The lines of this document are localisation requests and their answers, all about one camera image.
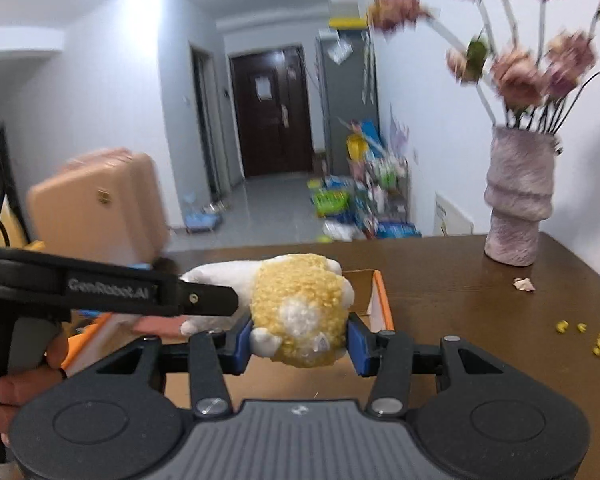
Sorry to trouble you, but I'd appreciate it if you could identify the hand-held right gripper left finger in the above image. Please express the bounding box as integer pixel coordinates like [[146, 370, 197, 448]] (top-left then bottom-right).
[[82, 317, 253, 420]]

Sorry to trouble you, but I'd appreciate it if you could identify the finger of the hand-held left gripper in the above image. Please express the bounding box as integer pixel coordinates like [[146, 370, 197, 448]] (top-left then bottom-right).
[[172, 278, 240, 318]]

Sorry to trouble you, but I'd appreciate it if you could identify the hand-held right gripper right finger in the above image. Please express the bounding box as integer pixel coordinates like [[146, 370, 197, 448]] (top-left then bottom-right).
[[347, 312, 531, 420]]

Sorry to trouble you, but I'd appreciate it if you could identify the red cardboard box orange rim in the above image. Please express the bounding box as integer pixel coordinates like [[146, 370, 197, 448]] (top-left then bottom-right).
[[60, 269, 397, 412]]

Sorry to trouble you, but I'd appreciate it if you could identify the yellow and white plush toy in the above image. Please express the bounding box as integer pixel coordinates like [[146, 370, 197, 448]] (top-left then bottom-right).
[[179, 255, 355, 369]]

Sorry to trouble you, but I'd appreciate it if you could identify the person's left hand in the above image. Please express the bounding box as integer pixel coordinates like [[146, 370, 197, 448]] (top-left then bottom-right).
[[0, 330, 70, 447]]

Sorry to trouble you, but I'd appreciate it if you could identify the blue pet mat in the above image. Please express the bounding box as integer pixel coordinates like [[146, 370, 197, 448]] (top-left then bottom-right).
[[183, 210, 224, 235]]

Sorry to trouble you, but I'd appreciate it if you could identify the pink suitcase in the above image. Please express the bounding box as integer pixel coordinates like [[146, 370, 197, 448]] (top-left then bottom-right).
[[26, 147, 171, 267]]

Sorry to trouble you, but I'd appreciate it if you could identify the pile of colourful packets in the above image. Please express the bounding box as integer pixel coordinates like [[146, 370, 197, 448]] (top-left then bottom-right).
[[307, 117, 424, 242]]

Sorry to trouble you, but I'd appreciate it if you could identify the white flat board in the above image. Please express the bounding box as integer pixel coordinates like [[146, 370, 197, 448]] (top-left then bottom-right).
[[433, 191, 475, 237]]

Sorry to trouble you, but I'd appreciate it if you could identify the dark side door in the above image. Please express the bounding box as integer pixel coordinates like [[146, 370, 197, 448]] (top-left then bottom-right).
[[190, 45, 231, 202]]

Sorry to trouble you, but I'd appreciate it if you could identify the dark brown entrance door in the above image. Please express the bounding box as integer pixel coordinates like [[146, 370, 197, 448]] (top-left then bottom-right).
[[229, 46, 315, 179]]

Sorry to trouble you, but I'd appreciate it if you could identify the pale purple ribbed vase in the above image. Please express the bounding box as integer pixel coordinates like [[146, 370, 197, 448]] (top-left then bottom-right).
[[483, 126, 564, 267]]

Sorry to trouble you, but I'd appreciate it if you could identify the grey tall cabinet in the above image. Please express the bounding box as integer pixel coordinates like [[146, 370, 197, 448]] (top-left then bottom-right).
[[315, 26, 379, 177]]

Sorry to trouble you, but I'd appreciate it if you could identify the pink artificial flower bouquet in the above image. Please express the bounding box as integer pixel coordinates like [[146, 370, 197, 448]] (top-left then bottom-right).
[[366, 0, 600, 134]]

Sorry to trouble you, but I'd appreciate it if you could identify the purple wall decoration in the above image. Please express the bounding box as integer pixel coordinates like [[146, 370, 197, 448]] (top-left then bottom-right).
[[388, 102, 412, 155]]

